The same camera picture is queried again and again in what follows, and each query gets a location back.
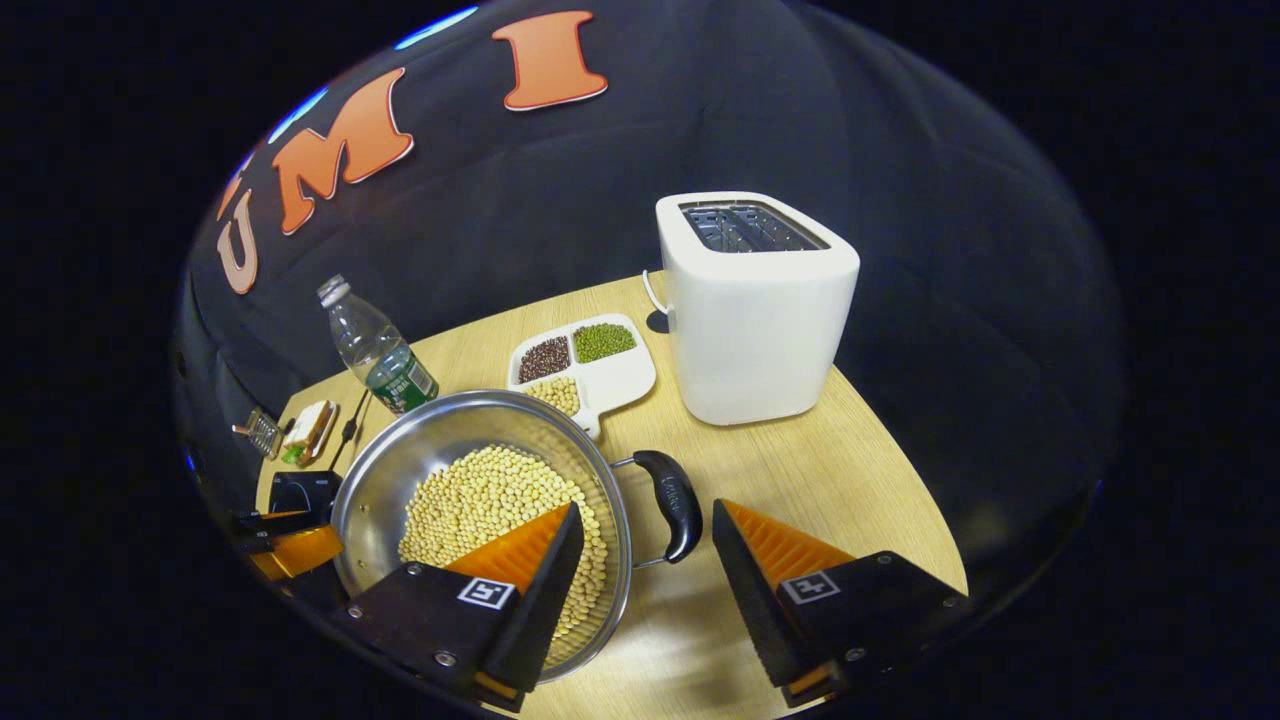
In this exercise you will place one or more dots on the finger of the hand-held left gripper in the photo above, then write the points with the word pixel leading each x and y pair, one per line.
pixel 262 522
pixel 295 552

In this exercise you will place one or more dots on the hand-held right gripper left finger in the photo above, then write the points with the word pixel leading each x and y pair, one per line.
pixel 545 590

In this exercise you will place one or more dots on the small pile of soybeans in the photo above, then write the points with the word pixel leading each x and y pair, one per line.
pixel 555 396

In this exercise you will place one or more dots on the white toaster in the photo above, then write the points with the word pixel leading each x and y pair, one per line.
pixel 755 330

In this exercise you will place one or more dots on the white divided dish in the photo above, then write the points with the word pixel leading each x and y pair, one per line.
pixel 620 380

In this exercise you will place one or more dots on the stainless steel pot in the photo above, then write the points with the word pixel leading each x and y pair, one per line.
pixel 400 470

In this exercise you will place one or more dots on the small white plate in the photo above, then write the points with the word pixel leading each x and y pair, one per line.
pixel 328 440

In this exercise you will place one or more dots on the pile of red beans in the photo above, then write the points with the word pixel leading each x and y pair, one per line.
pixel 544 360

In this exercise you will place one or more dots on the black backdrop cloth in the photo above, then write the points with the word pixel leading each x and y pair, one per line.
pixel 700 120

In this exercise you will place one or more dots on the clear plastic water bottle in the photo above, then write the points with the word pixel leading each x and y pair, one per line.
pixel 375 345

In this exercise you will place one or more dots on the black induction cooktop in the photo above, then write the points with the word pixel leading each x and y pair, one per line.
pixel 300 492

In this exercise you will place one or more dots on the pile of green mung beans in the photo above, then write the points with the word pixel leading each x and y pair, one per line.
pixel 604 342

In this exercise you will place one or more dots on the large heap of soybeans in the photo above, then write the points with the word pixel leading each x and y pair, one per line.
pixel 480 500

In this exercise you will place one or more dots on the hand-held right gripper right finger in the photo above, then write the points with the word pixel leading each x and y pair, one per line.
pixel 750 590

